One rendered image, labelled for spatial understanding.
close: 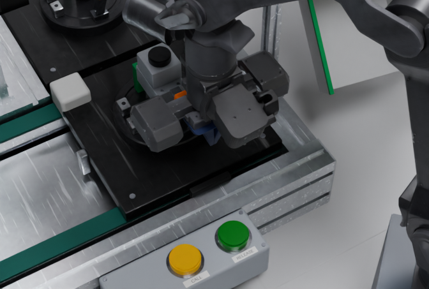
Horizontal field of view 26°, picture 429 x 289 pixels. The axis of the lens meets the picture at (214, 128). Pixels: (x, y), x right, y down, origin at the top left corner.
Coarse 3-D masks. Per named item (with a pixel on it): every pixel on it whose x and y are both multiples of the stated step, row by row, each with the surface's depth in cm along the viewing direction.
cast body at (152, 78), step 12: (156, 48) 121; (168, 48) 121; (144, 60) 121; (156, 60) 119; (168, 60) 120; (144, 72) 122; (156, 72) 119; (168, 72) 120; (180, 72) 122; (144, 84) 124; (156, 84) 121; (168, 84) 122; (180, 84) 122; (168, 96) 122
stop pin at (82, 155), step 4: (80, 152) 126; (84, 152) 126; (80, 156) 126; (84, 156) 126; (88, 156) 126; (80, 160) 126; (84, 160) 126; (88, 160) 127; (80, 164) 127; (84, 164) 127; (88, 164) 128; (80, 168) 129; (84, 168) 128; (88, 168) 128; (84, 172) 128; (88, 172) 129
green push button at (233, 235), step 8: (224, 224) 118; (232, 224) 118; (240, 224) 118; (224, 232) 118; (232, 232) 118; (240, 232) 118; (248, 232) 118; (224, 240) 117; (232, 240) 117; (240, 240) 117; (248, 240) 118; (232, 248) 117; (240, 248) 117
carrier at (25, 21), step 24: (48, 0) 140; (72, 0) 141; (120, 0) 141; (24, 24) 141; (48, 24) 141; (72, 24) 138; (96, 24) 138; (120, 24) 141; (24, 48) 138; (48, 48) 138; (72, 48) 138; (96, 48) 138; (120, 48) 138; (144, 48) 139; (48, 72) 135; (72, 72) 135; (96, 72) 137
